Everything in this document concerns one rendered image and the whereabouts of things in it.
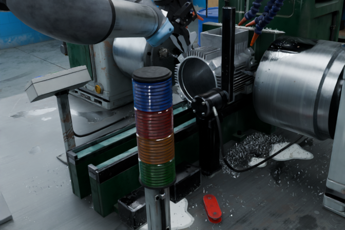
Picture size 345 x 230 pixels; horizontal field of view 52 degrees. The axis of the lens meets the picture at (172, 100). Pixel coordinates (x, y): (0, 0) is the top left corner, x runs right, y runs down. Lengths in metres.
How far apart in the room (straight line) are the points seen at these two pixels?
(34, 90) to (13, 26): 5.62
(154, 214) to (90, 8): 0.35
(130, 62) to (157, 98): 0.77
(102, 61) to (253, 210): 0.80
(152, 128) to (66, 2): 0.22
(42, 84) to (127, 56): 0.37
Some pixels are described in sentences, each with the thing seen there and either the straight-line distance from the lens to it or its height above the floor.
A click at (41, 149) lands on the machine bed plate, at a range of 1.26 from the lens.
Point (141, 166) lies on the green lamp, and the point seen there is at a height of 1.06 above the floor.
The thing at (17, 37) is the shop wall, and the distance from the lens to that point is 6.67.
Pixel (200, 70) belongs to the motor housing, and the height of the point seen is 1.01.
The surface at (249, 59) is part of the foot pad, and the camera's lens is 1.12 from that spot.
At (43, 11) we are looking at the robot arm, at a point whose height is 1.31.
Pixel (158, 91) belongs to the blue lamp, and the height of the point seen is 1.20.
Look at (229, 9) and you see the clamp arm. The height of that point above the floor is 1.25.
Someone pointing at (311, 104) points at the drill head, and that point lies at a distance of 0.88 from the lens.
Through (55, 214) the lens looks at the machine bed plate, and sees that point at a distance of 0.96.
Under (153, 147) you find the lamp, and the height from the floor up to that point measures 1.11.
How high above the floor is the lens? 1.38
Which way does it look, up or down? 22 degrees down
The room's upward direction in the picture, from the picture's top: 2 degrees counter-clockwise
